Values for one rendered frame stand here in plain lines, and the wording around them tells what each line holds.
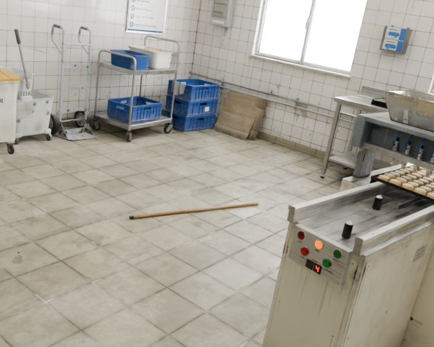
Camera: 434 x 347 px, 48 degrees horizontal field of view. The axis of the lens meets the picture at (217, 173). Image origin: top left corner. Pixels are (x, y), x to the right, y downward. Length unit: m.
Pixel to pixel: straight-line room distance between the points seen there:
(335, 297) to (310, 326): 0.19
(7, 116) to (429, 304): 3.73
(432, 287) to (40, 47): 4.46
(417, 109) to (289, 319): 1.12
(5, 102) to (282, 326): 3.39
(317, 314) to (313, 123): 4.40
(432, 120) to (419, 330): 0.99
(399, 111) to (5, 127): 3.47
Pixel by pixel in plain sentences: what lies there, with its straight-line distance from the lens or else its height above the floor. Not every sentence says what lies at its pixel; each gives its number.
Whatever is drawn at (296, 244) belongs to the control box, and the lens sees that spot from 1.89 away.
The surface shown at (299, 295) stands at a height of 0.55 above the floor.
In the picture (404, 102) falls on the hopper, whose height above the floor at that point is 1.28.
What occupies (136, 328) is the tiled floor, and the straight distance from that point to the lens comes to 2.59.
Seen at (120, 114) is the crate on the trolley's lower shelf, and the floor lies 0.25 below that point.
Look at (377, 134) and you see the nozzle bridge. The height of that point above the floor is 1.09.
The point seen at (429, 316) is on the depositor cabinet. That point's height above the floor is 0.37.
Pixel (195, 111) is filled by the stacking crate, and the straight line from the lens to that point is 6.34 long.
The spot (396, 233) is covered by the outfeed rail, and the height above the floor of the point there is 0.87.
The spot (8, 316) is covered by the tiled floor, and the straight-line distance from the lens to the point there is 2.68.
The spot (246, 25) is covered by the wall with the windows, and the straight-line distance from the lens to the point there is 6.69.
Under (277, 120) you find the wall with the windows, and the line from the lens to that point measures 6.42.
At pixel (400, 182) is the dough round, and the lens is 2.46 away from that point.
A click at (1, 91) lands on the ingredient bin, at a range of 4.69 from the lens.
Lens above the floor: 1.57
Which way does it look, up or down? 19 degrees down
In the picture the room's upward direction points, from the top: 9 degrees clockwise
